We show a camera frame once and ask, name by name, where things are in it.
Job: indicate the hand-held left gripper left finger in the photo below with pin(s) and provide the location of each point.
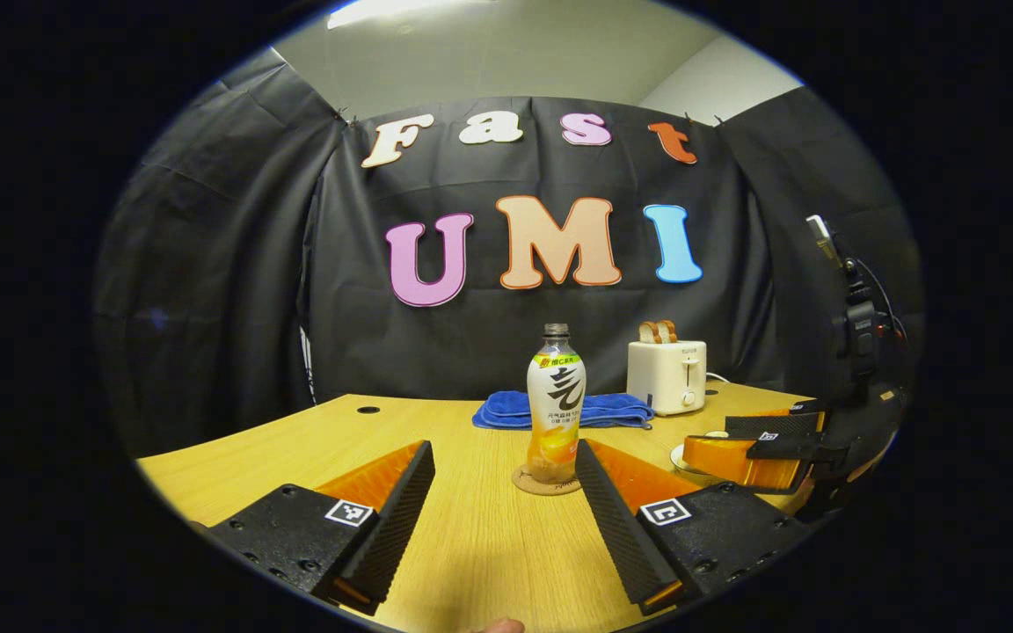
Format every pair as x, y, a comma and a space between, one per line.
397, 527

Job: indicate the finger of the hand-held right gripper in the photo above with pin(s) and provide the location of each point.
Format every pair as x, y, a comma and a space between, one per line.
775, 423
744, 462

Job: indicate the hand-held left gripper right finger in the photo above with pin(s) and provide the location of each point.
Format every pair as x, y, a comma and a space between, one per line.
616, 536

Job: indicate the round wooden coaster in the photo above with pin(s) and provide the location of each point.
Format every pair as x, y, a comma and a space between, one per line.
524, 483

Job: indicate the white label water bottle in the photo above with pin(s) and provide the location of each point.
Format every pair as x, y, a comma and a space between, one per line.
557, 396

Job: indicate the white toaster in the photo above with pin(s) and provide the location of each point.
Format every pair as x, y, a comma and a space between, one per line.
665, 378

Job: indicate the brown toast slice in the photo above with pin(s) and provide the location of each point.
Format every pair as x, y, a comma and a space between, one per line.
648, 333
666, 331

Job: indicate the blue folded towel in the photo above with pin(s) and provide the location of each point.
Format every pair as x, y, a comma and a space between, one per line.
502, 409

